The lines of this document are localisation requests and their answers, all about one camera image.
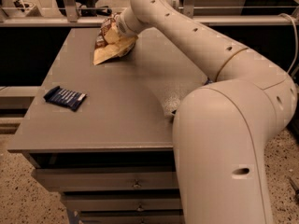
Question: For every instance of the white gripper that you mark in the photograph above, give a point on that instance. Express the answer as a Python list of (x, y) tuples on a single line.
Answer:
[(121, 24)]

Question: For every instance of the brown chip bag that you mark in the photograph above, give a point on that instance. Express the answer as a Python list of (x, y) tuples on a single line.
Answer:
[(110, 43)]

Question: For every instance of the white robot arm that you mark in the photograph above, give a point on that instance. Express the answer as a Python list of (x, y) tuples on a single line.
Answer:
[(220, 129)]

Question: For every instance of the blue Kettle chip bag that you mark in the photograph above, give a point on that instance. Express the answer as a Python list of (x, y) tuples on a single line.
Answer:
[(208, 81)]

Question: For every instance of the small dark blue snack packet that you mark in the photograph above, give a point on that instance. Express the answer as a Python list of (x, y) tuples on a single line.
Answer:
[(65, 98)]

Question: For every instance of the grey drawer cabinet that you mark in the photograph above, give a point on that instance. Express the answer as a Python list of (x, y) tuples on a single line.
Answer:
[(112, 160)]

